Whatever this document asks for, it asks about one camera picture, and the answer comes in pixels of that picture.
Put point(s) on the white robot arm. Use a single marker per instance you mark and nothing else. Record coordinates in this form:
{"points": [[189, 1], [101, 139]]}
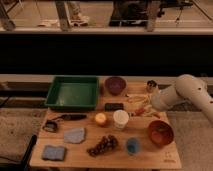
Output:
{"points": [[185, 88]]}

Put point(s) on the blue plastic cup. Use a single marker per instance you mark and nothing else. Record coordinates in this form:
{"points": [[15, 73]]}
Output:
{"points": [[132, 146]]}

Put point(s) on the light blue cloth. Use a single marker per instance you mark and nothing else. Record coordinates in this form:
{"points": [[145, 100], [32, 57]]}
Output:
{"points": [[75, 135]]}

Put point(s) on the small metal cup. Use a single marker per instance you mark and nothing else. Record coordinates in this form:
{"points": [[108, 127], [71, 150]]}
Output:
{"points": [[151, 86]]}

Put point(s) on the purple bowl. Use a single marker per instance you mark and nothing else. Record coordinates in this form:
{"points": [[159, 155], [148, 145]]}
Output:
{"points": [[115, 85]]}

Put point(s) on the white paper cup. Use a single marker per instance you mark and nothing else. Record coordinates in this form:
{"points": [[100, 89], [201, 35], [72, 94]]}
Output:
{"points": [[120, 118]]}

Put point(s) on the black bar at table edge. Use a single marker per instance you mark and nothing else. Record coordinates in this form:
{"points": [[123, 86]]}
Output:
{"points": [[24, 161]]}

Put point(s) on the wooden board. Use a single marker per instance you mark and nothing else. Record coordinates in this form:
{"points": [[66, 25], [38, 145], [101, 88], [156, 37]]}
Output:
{"points": [[149, 156]]}

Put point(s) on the small black square dish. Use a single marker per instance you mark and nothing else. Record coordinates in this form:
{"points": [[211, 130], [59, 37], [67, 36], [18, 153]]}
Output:
{"points": [[50, 126]]}

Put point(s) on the green plastic tray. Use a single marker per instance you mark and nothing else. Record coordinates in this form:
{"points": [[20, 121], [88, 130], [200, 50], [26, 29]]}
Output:
{"points": [[73, 93]]}

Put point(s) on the black rectangular block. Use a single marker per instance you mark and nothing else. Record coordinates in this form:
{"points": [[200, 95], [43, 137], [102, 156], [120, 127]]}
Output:
{"points": [[113, 106]]}

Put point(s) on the bunch of dark grapes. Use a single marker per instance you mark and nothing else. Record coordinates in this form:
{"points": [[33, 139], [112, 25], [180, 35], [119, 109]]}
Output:
{"points": [[107, 143]]}

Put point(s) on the blue sponge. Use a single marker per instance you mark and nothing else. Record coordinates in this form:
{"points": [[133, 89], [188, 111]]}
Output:
{"points": [[53, 153]]}

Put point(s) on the black handled knife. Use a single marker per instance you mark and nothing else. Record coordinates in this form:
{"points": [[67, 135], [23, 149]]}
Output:
{"points": [[71, 117]]}

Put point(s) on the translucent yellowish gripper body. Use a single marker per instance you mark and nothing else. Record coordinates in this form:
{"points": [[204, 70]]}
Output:
{"points": [[148, 110]]}

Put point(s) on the yellow tongs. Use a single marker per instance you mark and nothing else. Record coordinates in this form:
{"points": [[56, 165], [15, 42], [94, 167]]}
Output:
{"points": [[137, 98]]}

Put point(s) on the yellow orange fruit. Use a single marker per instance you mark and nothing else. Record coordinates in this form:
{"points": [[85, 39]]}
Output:
{"points": [[100, 119]]}

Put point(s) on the red bowl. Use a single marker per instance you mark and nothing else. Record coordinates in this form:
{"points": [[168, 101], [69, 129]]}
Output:
{"points": [[160, 133]]}

